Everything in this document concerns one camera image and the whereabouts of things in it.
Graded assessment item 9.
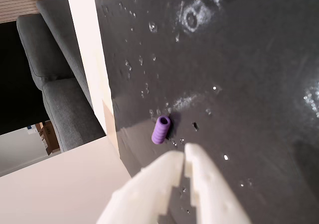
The brown cardboard box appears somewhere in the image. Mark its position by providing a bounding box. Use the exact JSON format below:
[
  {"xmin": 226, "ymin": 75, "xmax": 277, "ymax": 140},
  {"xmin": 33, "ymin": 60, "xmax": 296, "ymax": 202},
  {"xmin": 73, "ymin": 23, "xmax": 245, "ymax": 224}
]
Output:
[{"xmin": 34, "ymin": 120, "xmax": 61, "ymax": 156}]

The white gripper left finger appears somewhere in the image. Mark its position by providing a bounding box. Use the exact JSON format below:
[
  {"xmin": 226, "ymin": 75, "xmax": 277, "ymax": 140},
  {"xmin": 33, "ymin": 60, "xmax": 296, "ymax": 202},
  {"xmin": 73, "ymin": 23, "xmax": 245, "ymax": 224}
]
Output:
[{"xmin": 96, "ymin": 150, "xmax": 185, "ymax": 224}]

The grey fabric sofa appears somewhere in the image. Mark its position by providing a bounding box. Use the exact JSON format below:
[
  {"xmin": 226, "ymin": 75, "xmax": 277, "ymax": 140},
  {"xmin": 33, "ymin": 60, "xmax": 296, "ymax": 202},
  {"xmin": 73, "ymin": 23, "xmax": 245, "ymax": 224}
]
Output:
[{"xmin": 16, "ymin": 0, "xmax": 107, "ymax": 152}]

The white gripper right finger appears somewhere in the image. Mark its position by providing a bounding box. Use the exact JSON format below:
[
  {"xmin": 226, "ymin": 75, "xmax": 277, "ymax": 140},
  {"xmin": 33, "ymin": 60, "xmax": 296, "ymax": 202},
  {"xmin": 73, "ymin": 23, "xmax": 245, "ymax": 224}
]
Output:
[{"xmin": 183, "ymin": 142, "xmax": 252, "ymax": 224}]

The dark grey table mat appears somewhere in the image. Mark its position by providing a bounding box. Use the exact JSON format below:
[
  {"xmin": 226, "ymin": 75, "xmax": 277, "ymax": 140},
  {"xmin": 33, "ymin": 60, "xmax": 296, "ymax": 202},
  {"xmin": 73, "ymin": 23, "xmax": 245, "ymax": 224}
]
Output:
[{"xmin": 92, "ymin": 0, "xmax": 319, "ymax": 224}]

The purple ribbed pen grip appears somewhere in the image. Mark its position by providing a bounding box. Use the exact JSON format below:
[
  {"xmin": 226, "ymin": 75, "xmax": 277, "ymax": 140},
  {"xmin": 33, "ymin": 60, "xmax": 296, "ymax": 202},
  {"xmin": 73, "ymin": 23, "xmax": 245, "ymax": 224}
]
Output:
[{"xmin": 151, "ymin": 114, "xmax": 171, "ymax": 145}]

